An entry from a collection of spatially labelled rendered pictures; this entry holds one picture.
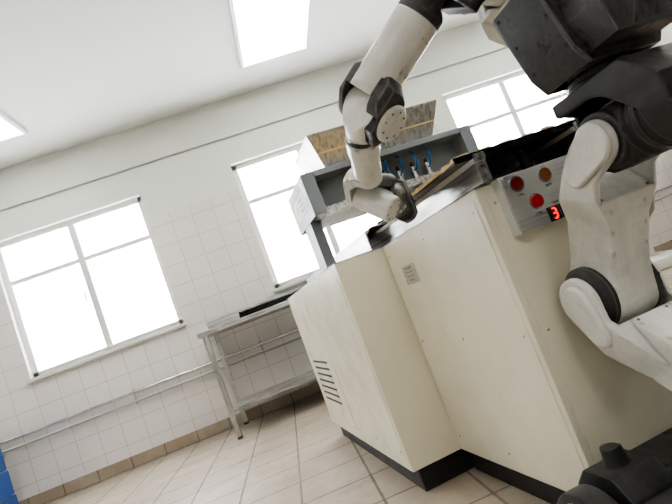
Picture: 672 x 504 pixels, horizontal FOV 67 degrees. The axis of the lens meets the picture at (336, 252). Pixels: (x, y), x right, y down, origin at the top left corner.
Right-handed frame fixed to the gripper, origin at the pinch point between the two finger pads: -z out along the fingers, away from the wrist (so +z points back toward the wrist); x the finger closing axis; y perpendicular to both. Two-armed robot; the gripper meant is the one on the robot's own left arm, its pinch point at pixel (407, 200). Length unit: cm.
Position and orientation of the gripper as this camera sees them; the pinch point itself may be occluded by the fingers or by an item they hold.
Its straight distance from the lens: 144.6
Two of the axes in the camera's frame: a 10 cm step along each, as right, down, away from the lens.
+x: -3.6, -9.3, 1.1
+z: -5.0, 0.9, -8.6
